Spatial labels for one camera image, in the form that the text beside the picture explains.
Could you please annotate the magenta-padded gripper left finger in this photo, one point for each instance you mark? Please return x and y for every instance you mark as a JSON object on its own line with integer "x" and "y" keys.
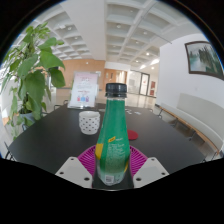
{"x": 75, "y": 170}

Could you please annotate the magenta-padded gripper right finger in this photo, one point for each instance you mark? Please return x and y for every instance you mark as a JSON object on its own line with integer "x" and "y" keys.
{"x": 151, "y": 170}

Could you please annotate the green plastic drink bottle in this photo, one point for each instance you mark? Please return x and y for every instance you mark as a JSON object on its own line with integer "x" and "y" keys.
{"x": 112, "y": 133}

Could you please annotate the flat round red coaster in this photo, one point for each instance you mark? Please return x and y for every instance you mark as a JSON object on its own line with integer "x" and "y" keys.
{"x": 133, "y": 135}

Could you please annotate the white mug with black dots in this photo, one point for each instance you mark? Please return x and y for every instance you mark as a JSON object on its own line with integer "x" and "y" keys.
{"x": 89, "y": 123}

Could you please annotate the blue rectangular card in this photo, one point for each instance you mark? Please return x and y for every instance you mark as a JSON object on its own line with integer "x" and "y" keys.
{"x": 137, "y": 113}

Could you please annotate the small white card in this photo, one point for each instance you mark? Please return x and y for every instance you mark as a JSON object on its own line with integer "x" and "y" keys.
{"x": 129, "y": 111}

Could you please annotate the glass double door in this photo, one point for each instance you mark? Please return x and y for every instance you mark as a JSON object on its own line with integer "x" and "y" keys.
{"x": 144, "y": 85}

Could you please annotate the green leafy potted plant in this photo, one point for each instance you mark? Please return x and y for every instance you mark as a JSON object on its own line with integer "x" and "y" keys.
{"x": 35, "y": 83}

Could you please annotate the recessed ceiling lights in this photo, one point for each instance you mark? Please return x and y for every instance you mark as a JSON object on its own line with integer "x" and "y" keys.
{"x": 155, "y": 61}

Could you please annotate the framed landscape painting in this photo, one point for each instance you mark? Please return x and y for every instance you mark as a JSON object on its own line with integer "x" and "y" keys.
{"x": 204, "y": 60}

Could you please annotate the long white wall bench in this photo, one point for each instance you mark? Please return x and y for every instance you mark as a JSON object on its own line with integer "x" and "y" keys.
{"x": 200, "y": 115}

